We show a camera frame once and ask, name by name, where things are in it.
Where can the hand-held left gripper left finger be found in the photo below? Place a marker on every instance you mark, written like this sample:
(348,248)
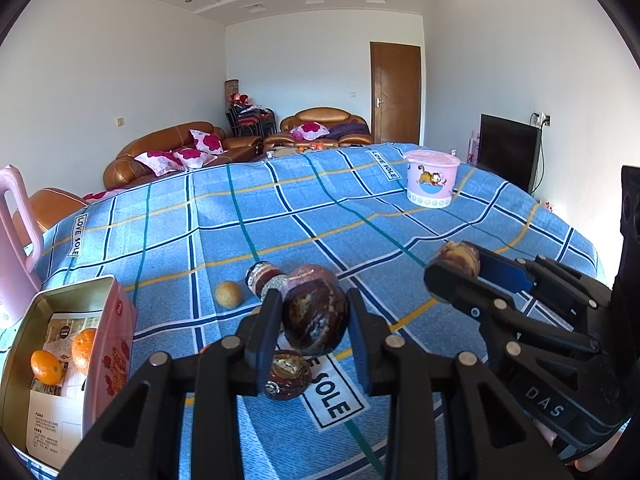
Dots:
(262,332)

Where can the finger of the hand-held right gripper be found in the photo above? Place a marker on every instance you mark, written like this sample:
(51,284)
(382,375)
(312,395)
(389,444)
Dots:
(452,287)
(505,269)

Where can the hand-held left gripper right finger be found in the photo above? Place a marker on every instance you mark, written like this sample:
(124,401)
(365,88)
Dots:
(361,342)

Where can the brown date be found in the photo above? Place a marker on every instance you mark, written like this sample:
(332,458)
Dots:
(457,255)

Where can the dark brown round fruit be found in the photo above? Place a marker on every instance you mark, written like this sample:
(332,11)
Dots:
(290,372)
(315,317)

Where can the small yellow-brown round fruit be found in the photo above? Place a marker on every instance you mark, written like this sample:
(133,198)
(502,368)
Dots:
(228,294)

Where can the small dark jar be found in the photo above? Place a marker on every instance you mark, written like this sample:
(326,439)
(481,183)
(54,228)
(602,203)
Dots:
(260,277)

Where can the pink metal tin box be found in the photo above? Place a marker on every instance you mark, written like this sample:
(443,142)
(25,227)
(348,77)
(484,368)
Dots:
(107,360)

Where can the person's right hand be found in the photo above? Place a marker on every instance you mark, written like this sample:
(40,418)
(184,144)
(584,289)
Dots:
(595,460)

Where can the pink cartoon print tub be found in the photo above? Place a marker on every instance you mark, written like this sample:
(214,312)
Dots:
(430,180)

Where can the black flat television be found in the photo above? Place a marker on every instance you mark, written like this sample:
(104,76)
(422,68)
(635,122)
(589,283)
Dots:
(507,152)

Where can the blue plaid tablecloth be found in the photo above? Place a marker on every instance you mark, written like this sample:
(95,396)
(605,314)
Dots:
(300,210)

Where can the orange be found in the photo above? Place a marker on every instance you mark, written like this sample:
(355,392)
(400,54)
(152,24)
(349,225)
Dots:
(85,351)
(46,366)

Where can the coffee table with snacks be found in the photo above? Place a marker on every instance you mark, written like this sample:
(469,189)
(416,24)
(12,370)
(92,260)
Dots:
(300,149)

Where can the purple blanket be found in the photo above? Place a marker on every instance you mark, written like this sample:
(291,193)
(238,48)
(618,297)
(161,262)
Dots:
(350,130)

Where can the white pillow with red flowers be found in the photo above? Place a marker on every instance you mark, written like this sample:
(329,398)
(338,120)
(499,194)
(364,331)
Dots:
(207,141)
(192,156)
(310,131)
(157,162)

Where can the brown wooden door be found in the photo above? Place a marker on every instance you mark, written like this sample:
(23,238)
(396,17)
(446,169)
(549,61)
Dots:
(397,90)

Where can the pink floral cloth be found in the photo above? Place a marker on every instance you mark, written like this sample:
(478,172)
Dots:
(102,194)

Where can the stack of dark chairs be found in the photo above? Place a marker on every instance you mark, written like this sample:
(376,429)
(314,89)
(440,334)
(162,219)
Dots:
(252,120)

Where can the short brown leather sofa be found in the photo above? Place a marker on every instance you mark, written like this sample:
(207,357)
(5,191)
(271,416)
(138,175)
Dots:
(320,115)

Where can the long brown leather sofa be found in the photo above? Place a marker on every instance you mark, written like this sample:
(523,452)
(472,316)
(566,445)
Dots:
(150,142)

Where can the printed paper leaflet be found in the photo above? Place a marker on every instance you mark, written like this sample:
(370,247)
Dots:
(55,425)

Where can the red plush toy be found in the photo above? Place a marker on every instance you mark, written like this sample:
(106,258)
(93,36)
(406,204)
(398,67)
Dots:
(240,97)

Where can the tall patterned cylinder vase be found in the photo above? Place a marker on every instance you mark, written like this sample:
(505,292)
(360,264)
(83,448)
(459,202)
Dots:
(231,91)

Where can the brown leather armchair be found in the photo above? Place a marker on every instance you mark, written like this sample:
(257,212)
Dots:
(50,205)

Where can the pink electric kettle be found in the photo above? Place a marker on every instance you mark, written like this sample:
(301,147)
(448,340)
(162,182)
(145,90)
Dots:
(15,240)

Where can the white wall socket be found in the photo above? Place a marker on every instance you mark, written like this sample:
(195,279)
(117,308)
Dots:
(541,119)

